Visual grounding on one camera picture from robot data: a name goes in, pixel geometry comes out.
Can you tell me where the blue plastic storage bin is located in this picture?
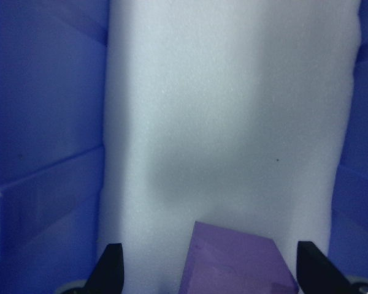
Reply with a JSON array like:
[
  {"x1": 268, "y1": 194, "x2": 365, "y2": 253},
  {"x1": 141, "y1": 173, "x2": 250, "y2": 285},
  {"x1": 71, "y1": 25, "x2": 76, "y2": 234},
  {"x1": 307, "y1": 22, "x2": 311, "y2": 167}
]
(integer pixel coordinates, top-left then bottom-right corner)
[{"x1": 0, "y1": 0, "x2": 368, "y2": 294}]

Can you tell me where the purple foam block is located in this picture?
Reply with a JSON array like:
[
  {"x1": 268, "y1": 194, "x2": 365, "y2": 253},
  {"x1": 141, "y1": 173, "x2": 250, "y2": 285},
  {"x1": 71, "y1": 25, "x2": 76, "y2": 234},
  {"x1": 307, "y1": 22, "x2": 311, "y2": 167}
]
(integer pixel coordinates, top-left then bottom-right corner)
[{"x1": 178, "y1": 220, "x2": 300, "y2": 294}]

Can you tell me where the white foam sheet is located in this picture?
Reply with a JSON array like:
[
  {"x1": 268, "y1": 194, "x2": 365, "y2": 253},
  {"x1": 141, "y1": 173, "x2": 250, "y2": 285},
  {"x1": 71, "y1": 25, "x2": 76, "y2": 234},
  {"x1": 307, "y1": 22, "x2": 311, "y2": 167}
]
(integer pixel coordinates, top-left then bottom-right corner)
[{"x1": 94, "y1": 0, "x2": 362, "y2": 294}]

